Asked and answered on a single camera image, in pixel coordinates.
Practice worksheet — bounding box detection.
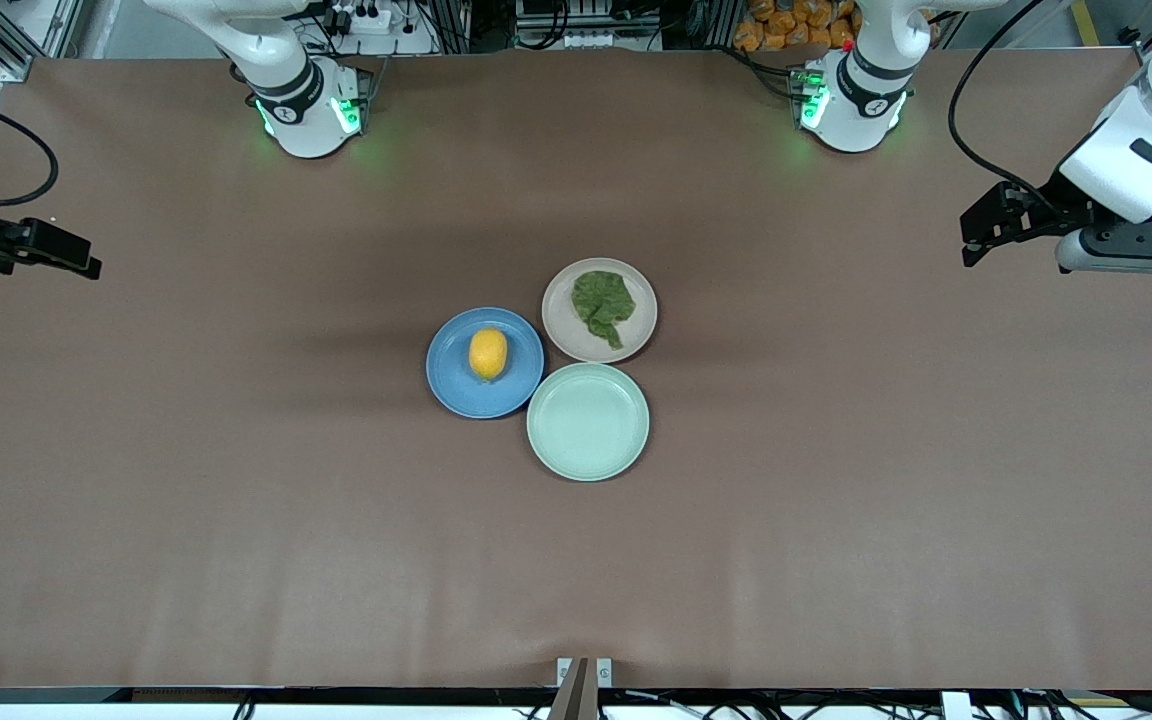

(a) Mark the green lettuce leaf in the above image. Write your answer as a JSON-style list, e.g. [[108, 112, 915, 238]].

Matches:
[[571, 270, 637, 351]]

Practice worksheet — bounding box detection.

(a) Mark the small yellow lemon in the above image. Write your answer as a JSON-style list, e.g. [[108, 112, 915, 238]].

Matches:
[[468, 328, 510, 383]]

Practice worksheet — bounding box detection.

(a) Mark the net bag of oranges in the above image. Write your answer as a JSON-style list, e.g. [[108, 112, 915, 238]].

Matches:
[[733, 0, 862, 53]]

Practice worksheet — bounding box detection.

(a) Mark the beige round plate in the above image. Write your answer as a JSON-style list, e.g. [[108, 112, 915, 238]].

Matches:
[[541, 257, 659, 365]]

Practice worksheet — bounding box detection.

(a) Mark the white power strip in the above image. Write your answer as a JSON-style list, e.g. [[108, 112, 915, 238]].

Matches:
[[321, 0, 397, 37]]

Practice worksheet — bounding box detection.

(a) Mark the blue round plate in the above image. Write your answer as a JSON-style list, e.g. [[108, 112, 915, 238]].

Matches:
[[425, 306, 545, 420]]

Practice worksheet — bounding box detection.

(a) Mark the pale green round plate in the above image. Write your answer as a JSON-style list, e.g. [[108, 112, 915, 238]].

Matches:
[[526, 362, 651, 483]]

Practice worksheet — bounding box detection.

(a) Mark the black base cable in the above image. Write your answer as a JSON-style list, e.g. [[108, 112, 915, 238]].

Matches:
[[724, 44, 803, 101]]

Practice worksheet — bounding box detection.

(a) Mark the silver table edge bracket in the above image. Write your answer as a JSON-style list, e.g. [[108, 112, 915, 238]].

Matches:
[[556, 657, 614, 689]]

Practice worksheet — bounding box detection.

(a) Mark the camera mounting pole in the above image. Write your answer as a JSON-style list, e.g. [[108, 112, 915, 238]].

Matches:
[[547, 657, 600, 720]]

